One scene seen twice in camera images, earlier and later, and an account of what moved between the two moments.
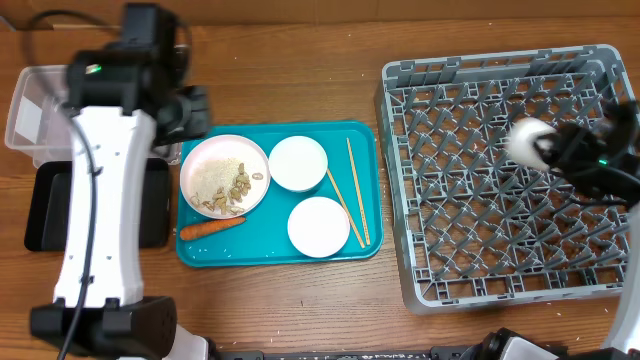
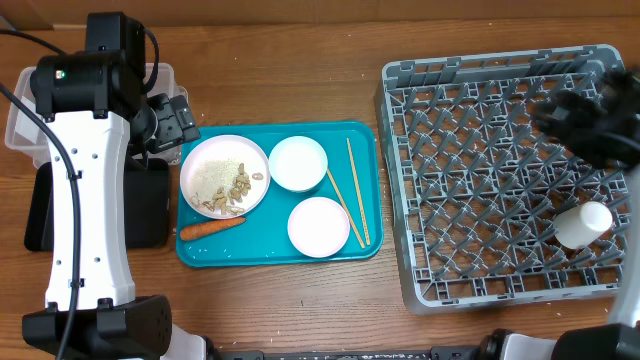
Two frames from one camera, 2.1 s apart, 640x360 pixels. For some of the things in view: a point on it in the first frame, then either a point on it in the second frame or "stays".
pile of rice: [209, 175] stays
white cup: [521, 142] -> [579, 226]
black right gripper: [575, 151] -> [575, 113]
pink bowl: [318, 227] stays
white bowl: [298, 163] stays
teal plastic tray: [258, 192] stays
